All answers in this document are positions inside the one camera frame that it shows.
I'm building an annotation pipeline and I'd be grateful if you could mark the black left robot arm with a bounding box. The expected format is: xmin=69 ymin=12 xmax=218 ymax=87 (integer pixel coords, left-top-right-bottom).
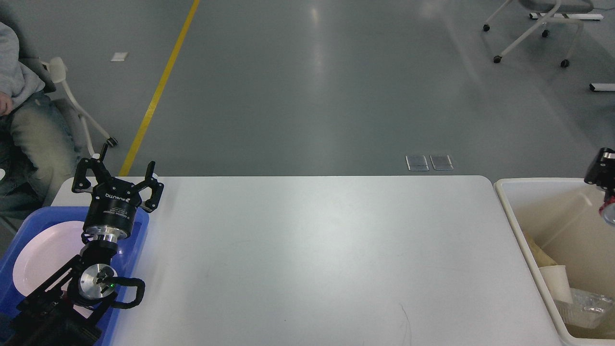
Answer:
xmin=6 ymin=145 xmax=164 ymax=346

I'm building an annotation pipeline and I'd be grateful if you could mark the blue plastic tray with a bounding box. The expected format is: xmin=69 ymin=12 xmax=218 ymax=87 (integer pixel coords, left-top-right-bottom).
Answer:
xmin=0 ymin=207 xmax=149 ymax=346

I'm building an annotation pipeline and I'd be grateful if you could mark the white bar on floor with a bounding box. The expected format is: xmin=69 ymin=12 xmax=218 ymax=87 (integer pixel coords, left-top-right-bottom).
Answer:
xmin=589 ymin=83 xmax=615 ymax=92

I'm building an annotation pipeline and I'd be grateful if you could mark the white rolling chair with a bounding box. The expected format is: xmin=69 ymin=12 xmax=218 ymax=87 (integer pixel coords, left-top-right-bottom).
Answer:
xmin=492 ymin=0 xmax=595 ymax=68

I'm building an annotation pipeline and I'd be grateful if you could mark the left floor plate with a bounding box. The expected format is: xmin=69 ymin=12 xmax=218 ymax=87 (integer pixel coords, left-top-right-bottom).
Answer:
xmin=406 ymin=155 xmax=430 ymax=172

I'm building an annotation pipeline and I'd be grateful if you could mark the crushed red can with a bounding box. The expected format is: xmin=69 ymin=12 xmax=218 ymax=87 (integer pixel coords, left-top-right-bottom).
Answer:
xmin=599 ymin=190 xmax=615 ymax=226

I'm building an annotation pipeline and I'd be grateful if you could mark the large brown paper bag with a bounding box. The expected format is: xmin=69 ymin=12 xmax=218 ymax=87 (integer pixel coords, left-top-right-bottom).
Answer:
xmin=523 ymin=232 xmax=558 ymax=268

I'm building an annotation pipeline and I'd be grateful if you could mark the seated person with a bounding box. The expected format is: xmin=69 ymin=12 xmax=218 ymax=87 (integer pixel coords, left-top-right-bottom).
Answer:
xmin=0 ymin=24 xmax=79 ymax=220

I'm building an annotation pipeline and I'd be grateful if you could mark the grey office chair left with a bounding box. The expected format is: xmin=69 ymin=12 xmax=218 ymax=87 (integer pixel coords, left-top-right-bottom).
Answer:
xmin=18 ymin=57 xmax=117 ymax=159

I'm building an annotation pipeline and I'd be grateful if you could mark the white floor tag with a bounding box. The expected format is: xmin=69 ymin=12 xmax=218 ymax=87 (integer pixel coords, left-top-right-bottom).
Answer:
xmin=110 ymin=52 xmax=129 ymax=62

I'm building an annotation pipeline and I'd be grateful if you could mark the white plastic bin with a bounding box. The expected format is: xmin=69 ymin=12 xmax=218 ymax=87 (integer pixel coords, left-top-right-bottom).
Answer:
xmin=494 ymin=178 xmax=615 ymax=346

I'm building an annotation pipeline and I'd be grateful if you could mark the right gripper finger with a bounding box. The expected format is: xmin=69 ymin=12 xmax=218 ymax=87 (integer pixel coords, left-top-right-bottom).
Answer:
xmin=584 ymin=148 xmax=615 ymax=191

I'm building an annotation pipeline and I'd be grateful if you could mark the white paper cup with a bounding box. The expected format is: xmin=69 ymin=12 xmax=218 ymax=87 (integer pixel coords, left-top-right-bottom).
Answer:
xmin=539 ymin=265 xmax=574 ymax=304

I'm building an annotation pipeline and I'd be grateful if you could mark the white bar far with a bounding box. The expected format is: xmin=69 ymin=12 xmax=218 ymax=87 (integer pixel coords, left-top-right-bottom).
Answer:
xmin=529 ymin=12 xmax=604 ymax=21

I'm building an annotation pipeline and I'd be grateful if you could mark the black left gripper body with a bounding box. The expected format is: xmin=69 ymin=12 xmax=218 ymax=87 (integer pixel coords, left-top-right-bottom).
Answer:
xmin=83 ymin=179 xmax=142 ymax=243

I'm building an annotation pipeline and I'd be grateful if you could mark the floor plate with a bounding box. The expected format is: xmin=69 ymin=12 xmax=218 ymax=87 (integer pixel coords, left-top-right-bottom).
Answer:
xmin=429 ymin=155 xmax=454 ymax=171
xmin=406 ymin=155 xmax=430 ymax=172

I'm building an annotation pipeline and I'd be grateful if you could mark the right floor plate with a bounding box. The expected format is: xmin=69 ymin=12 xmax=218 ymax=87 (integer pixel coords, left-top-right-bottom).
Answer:
xmin=429 ymin=155 xmax=454 ymax=171

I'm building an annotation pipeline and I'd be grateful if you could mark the silver foil wrapper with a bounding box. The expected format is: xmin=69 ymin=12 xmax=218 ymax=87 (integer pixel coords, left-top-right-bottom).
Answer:
xmin=554 ymin=288 xmax=614 ymax=329

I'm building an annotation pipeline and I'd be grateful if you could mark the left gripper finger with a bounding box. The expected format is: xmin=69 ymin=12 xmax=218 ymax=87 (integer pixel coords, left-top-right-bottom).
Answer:
xmin=71 ymin=144 xmax=112 ymax=194
xmin=134 ymin=161 xmax=164 ymax=214

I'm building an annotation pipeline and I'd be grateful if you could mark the pink plate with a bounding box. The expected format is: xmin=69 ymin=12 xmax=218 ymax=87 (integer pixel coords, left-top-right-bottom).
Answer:
xmin=12 ymin=221 xmax=84 ymax=296

